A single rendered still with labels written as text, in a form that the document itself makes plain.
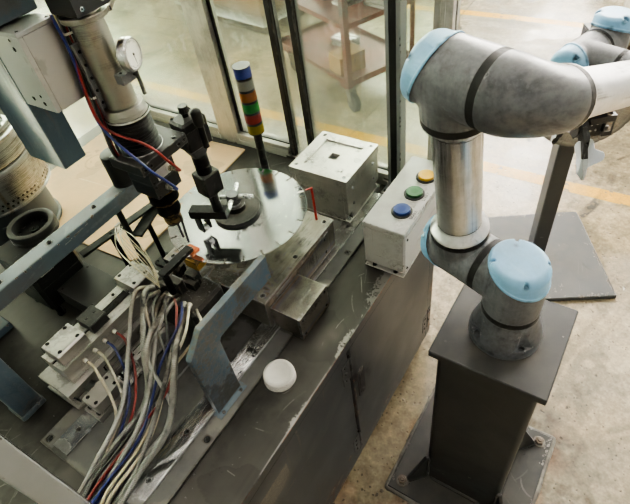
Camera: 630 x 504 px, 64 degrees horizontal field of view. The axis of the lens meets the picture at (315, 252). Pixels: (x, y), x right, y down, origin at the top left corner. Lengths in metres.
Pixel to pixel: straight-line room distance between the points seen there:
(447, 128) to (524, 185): 1.96
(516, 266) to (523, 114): 0.37
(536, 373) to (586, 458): 0.82
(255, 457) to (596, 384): 1.36
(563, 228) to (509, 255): 1.52
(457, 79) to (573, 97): 0.15
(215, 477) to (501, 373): 0.61
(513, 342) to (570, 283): 1.21
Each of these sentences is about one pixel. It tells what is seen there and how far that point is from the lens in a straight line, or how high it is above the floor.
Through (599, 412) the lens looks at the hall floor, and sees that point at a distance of 2.04.
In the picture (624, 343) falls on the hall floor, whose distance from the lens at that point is 2.22.
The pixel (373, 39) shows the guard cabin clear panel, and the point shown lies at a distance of 1.33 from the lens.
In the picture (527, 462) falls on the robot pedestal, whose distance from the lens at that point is 1.88.
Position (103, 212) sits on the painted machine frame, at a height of 1.03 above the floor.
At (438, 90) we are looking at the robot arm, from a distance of 0.77.
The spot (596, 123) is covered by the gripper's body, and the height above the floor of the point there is 1.03.
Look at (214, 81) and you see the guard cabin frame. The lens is 1.72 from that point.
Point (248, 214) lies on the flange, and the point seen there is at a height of 0.96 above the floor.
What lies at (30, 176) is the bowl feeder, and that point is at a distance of 1.61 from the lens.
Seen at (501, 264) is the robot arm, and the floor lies 0.98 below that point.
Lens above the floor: 1.72
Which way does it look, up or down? 46 degrees down
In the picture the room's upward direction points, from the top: 10 degrees counter-clockwise
